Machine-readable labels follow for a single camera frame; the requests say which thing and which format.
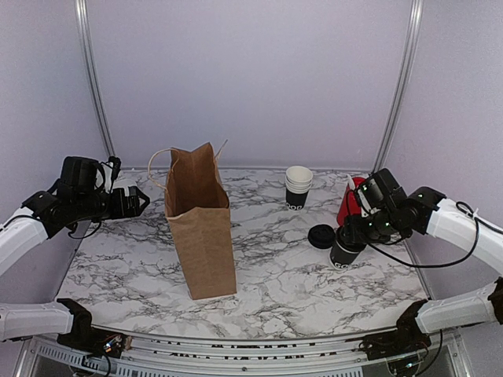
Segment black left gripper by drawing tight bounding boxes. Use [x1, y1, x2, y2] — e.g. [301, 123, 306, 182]
[73, 185, 149, 221]

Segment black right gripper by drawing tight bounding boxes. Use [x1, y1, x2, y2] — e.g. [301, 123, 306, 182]
[340, 207, 399, 245]

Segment single black paper cup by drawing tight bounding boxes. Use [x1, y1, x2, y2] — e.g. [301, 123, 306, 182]
[329, 240, 365, 271]

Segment brown paper bag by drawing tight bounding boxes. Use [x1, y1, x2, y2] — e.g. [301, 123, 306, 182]
[165, 143, 237, 300]

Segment black coffee cup lid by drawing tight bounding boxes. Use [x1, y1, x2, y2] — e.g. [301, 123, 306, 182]
[307, 224, 336, 250]
[336, 232, 366, 254]

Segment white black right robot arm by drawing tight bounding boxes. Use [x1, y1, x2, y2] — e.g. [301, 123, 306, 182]
[330, 178, 502, 360]

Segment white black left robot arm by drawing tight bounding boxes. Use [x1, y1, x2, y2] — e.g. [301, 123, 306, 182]
[1, 156, 150, 358]

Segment orange white ceramic bowl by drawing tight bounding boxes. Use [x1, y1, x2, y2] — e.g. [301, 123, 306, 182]
[112, 178, 137, 196]

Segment red ribbed plastic cup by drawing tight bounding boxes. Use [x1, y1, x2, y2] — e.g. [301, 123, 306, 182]
[336, 177, 365, 226]

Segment white sticks in red cup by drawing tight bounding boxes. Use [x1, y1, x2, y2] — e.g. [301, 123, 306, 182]
[346, 175, 361, 215]

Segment stack of black paper cups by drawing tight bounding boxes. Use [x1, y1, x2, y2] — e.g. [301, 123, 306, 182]
[285, 166, 314, 210]

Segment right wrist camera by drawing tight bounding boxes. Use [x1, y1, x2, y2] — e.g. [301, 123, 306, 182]
[354, 168, 407, 216]

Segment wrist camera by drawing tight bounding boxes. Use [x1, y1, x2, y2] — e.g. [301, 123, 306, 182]
[101, 156, 121, 187]
[354, 168, 407, 216]

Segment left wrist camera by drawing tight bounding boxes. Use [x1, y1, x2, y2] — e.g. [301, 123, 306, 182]
[101, 156, 121, 187]

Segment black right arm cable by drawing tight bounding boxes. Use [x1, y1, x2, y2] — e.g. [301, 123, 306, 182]
[365, 202, 503, 269]

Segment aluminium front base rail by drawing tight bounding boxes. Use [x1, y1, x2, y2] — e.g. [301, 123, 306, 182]
[13, 328, 472, 376]

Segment right aluminium frame post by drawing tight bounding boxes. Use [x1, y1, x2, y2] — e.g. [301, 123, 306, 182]
[372, 0, 424, 172]

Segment aluminium frame post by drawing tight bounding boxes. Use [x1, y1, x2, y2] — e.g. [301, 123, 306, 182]
[372, 0, 424, 172]
[75, 0, 116, 156]

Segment left aluminium frame post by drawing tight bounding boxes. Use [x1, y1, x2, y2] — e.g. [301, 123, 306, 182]
[75, 0, 116, 156]

